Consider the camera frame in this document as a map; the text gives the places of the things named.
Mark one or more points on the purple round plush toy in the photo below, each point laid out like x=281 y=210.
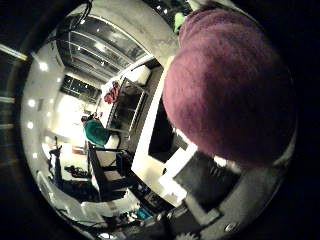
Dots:
x=230 y=86

